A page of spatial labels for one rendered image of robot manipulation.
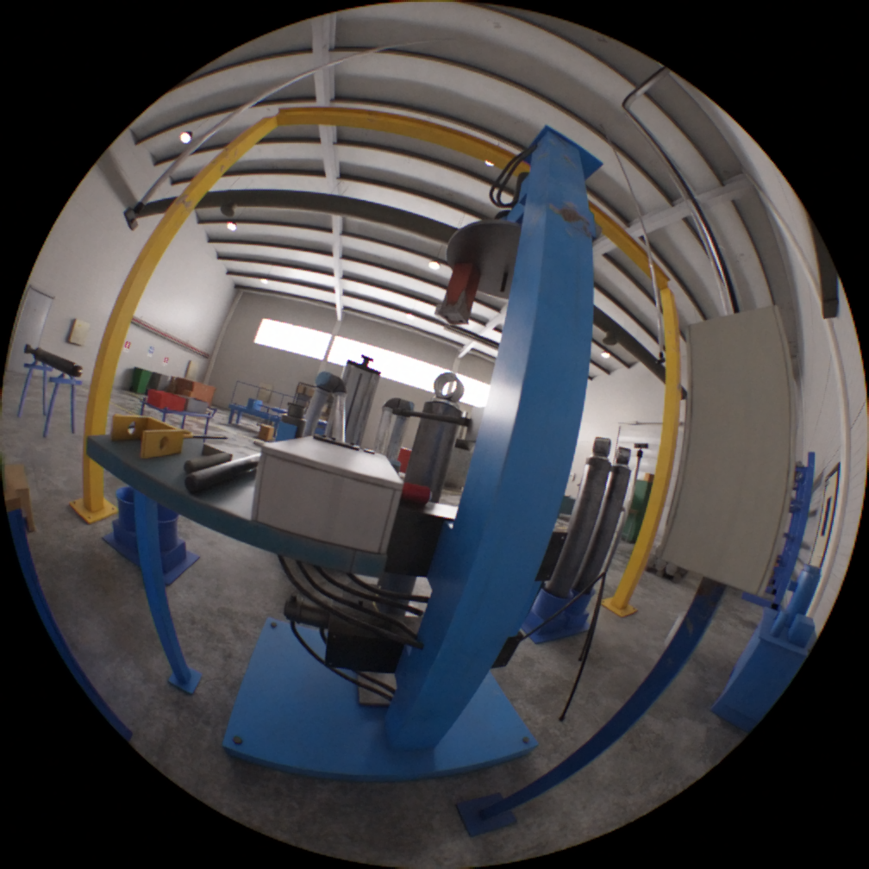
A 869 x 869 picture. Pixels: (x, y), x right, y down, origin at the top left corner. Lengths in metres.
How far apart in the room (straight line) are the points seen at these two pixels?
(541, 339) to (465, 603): 0.58
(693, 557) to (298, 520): 0.60
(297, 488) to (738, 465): 0.65
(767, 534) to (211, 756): 1.53
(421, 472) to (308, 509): 0.94
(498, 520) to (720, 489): 0.40
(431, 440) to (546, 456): 0.83
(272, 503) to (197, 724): 1.16
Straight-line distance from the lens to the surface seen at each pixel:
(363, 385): 2.42
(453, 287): 1.33
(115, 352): 2.55
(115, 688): 1.57
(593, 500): 2.08
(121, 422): 0.80
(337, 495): 0.42
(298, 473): 0.43
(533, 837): 1.44
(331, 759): 1.20
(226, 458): 0.76
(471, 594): 0.59
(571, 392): 0.61
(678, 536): 0.46
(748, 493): 0.44
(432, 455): 1.30
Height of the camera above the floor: 1.26
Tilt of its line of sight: 2 degrees up
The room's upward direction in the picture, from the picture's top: 15 degrees clockwise
